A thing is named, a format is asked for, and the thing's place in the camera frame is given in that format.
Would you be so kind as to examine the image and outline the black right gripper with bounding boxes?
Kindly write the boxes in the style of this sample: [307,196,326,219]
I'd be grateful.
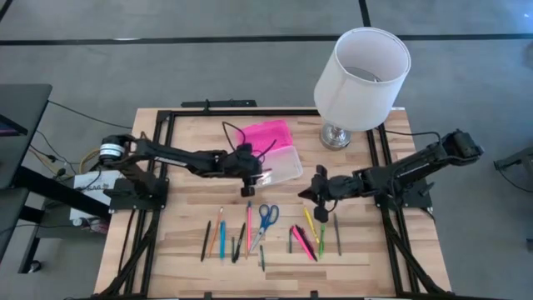
[297,164,363,224]

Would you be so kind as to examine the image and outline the white-shade silver table lamp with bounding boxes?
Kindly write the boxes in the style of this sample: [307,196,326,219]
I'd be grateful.
[313,27,412,151]

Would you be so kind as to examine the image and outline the pink-lidded clear plastic pencil box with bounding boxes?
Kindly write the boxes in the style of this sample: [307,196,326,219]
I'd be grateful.
[236,119,304,188]

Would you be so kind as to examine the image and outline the yellow highlighter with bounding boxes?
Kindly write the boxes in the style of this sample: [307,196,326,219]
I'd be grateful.
[302,207,321,245]

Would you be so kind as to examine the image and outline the grey equipment leg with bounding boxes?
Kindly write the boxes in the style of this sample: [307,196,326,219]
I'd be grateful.
[493,145,533,172]

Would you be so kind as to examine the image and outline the black aluminium table frame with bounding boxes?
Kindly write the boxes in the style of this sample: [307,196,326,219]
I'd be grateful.
[97,108,451,300]

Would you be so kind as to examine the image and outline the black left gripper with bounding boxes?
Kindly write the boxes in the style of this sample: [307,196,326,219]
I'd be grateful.
[222,143,271,198]

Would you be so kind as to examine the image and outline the white control box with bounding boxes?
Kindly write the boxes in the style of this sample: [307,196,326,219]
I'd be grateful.
[69,169,122,222]

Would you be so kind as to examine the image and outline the yellow cable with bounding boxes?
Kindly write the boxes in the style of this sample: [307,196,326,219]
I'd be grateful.
[78,147,102,174]

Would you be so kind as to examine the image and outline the grey pencil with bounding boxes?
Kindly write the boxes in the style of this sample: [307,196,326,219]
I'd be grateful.
[333,212,342,257]

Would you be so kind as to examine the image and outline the black pen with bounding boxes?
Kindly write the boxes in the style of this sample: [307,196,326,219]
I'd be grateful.
[233,222,247,263]
[200,219,212,263]

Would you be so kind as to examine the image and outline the dark laptop screen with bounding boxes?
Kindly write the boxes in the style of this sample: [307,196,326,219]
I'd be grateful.
[0,112,29,138]

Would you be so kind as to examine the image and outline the dark grey side desk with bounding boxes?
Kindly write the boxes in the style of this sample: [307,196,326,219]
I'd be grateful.
[0,82,112,274]

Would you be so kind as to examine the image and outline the pink highlighter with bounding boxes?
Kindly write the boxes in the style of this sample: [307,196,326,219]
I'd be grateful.
[291,224,316,263]

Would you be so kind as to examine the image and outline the blue-handled scissors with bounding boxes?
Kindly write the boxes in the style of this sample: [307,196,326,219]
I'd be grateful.
[249,203,280,253]

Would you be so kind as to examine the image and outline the blue marker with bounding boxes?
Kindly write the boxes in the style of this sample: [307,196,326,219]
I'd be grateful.
[219,219,227,260]

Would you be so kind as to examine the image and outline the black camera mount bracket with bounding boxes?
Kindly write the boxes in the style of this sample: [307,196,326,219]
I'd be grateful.
[181,98,258,109]

